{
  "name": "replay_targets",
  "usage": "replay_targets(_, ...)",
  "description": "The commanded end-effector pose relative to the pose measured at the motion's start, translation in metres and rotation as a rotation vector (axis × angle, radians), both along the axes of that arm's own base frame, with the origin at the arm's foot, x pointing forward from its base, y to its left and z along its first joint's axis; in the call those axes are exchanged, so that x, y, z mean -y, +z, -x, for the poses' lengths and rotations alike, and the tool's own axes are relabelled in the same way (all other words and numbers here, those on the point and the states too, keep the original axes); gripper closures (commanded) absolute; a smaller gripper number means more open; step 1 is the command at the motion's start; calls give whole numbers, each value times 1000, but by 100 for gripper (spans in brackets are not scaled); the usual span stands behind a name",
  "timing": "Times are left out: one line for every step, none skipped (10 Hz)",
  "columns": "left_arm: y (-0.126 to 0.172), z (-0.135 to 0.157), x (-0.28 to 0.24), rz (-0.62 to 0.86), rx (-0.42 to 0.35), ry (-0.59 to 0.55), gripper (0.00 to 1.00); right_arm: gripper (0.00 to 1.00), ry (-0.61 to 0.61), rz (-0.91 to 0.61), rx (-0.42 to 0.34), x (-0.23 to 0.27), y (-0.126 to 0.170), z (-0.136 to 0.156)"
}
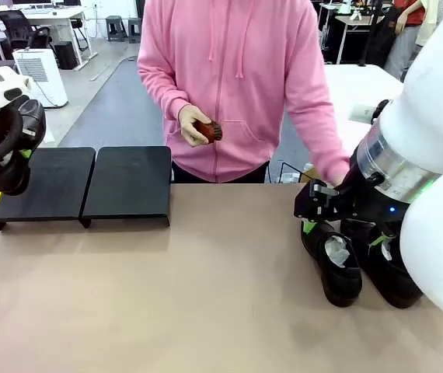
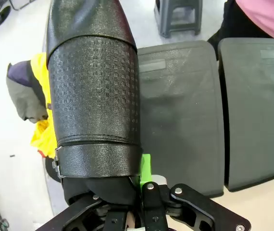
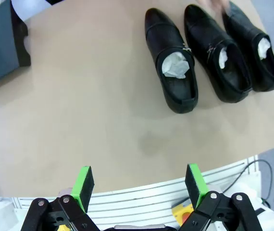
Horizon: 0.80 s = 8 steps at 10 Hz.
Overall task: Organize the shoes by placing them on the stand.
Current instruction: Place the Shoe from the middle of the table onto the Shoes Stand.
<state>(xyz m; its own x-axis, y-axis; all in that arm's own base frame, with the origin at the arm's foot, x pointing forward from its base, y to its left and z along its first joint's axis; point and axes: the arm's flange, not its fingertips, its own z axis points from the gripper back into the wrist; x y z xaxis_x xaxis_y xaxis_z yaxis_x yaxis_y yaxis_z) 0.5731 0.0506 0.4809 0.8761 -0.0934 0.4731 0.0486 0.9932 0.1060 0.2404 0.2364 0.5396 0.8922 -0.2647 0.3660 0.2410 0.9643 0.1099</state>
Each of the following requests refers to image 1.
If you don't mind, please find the white table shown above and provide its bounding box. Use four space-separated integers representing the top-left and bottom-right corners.
322 64 405 137

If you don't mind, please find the black computer tower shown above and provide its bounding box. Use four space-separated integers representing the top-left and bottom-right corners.
54 40 78 71

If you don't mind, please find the white office desk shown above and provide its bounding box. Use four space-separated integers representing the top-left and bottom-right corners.
0 5 98 71

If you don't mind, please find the person's right hand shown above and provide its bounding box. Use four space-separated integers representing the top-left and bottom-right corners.
177 104 214 148

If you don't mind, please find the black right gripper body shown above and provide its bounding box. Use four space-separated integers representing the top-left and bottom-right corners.
294 155 406 234

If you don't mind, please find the person's left forearm pink sleeve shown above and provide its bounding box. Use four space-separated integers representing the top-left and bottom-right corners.
285 89 351 183

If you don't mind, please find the person in red shirt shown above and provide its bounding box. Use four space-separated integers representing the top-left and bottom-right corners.
384 0 427 81

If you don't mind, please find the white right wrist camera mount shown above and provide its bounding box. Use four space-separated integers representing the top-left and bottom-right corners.
348 99 390 124

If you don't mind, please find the person in cream clothes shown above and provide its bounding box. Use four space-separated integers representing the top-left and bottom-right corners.
415 0 443 47

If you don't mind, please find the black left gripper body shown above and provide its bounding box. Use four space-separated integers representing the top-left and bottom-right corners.
11 96 47 155

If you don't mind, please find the dark background work table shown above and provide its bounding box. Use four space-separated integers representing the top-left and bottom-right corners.
333 14 385 65

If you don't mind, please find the dark grey stool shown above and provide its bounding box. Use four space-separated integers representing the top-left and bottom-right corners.
127 17 143 44
106 15 127 43

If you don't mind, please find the black shoe stand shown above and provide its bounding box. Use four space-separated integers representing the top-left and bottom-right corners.
0 146 96 231
79 145 172 229

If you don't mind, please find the person's right forearm pink sleeve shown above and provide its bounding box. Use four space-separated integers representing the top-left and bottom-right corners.
138 58 191 121

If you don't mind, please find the white air purifier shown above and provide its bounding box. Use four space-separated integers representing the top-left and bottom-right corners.
12 48 69 109

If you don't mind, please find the black wire basket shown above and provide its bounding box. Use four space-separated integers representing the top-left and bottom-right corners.
279 162 316 183

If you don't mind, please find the person's left hand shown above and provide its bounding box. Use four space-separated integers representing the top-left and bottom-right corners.
324 173 350 187

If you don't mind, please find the brown wooden shoe brush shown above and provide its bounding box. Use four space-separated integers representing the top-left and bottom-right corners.
194 119 224 145

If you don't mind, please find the pink hoodie person torso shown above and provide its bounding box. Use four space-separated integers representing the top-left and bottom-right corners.
137 0 326 183

